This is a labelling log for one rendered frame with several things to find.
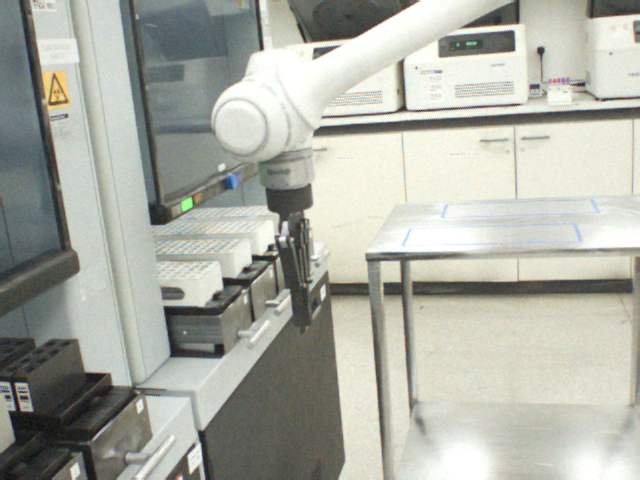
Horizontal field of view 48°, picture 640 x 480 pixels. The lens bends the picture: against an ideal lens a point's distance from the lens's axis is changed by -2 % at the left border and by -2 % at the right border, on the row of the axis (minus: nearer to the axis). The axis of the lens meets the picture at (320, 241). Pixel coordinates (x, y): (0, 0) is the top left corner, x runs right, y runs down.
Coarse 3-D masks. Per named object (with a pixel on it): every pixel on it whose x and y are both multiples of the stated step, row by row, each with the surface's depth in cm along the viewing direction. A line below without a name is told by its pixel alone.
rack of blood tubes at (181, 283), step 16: (160, 272) 125; (176, 272) 125; (192, 272) 123; (208, 272) 123; (160, 288) 133; (176, 288) 132; (192, 288) 120; (208, 288) 123; (176, 304) 122; (192, 304) 121
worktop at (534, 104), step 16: (544, 96) 366; (592, 96) 344; (400, 112) 346; (432, 112) 332; (448, 112) 329; (464, 112) 328; (480, 112) 326; (496, 112) 324; (512, 112) 323; (528, 112) 321
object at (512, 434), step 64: (384, 256) 142; (448, 256) 139; (512, 256) 136; (576, 256) 133; (384, 320) 147; (384, 384) 149; (384, 448) 153; (448, 448) 170; (512, 448) 168; (576, 448) 165
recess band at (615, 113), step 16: (544, 112) 325; (560, 112) 324; (576, 112) 322; (592, 112) 320; (608, 112) 319; (624, 112) 317; (320, 128) 352; (336, 128) 351; (352, 128) 349; (368, 128) 347; (384, 128) 345; (400, 128) 343; (416, 128) 341; (432, 128) 339; (448, 128) 338
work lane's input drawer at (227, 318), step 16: (224, 288) 129; (240, 288) 129; (208, 304) 121; (224, 304) 122; (240, 304) 127; (176, 320) 121; (192, 320) 120; (208, 320) 119; (224, 320) 120; (240, 320) 127; (176, 336) 121; (192, 336) 121; (208, 336) 120; (224, 336) 120; (240, 336) 125; (256, 336) 123
